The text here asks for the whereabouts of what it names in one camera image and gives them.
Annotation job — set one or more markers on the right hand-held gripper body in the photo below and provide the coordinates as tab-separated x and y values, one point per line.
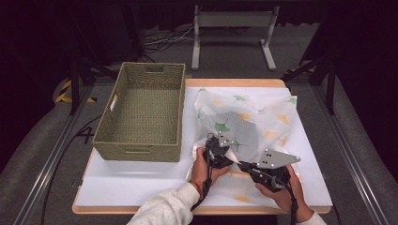
275	159

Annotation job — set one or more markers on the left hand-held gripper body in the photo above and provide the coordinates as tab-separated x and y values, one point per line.
219	157

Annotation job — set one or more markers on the leaf print mesh laundry bag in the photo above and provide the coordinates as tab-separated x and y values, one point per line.
266	109

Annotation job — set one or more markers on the green woven basket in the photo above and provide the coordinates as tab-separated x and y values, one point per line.
147	109

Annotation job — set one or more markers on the person's left hand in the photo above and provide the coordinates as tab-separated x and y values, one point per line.
198	172

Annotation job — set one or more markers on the person's right hand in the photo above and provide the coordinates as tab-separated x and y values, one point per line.
294	200

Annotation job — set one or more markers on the person's dark clothing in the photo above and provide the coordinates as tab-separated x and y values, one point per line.
237	220

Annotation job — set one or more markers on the black metal stand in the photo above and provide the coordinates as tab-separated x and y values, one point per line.
330	87
74	84

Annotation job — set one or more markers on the white board with wooden edge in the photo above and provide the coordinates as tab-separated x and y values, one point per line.
131	184

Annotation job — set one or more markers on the white basket tag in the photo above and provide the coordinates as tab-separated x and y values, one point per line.
113	102

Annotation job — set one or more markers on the white metal stand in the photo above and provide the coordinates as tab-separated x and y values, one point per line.
233	18

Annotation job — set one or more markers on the yellow black hazard tape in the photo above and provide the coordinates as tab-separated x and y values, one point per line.
62	93

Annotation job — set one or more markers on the aluminium floor rail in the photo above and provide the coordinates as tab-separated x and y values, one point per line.
347	146
53	159

